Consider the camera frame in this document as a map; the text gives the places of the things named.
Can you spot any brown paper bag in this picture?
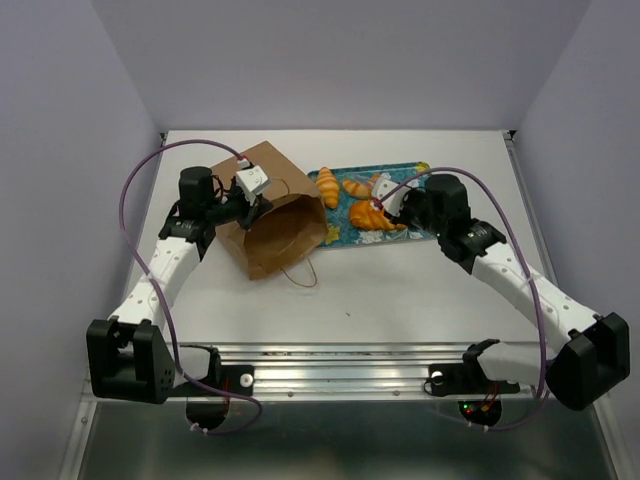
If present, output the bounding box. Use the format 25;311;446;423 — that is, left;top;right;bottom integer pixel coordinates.
216;141;328;280

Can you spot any curved fake croissant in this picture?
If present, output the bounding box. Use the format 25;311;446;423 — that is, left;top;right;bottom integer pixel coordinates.
341;173;380;200

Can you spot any large fake croissant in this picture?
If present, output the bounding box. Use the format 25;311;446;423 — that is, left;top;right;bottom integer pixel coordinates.
348;200;406;232

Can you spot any small fake croissant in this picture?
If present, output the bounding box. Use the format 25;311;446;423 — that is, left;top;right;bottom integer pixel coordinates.
315;167;340;210

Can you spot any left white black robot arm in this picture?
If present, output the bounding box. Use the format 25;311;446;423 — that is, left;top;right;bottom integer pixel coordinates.
86;160;273;404

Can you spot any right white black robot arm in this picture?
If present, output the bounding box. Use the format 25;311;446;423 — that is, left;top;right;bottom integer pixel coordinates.
373;167;631;411

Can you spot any teal floral tray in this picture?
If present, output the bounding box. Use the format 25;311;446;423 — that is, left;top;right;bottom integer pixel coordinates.
321;162;433;248

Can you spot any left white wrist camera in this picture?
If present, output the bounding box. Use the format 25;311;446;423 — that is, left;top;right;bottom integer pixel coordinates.
235;165;271;205

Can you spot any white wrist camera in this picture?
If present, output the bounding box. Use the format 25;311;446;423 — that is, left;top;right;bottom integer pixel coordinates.
371;176;410;217
235;165;271;205

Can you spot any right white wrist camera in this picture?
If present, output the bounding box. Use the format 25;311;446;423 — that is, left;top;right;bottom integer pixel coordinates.
371;176;410;217

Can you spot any aluminium front rail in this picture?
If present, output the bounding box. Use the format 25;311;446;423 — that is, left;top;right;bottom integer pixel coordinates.
82;341;611;404

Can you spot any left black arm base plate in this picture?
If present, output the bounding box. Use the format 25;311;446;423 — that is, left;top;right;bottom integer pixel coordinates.
168;364;255;398

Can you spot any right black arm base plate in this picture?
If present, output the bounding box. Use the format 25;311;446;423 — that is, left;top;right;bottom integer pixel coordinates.
423;363;520;398

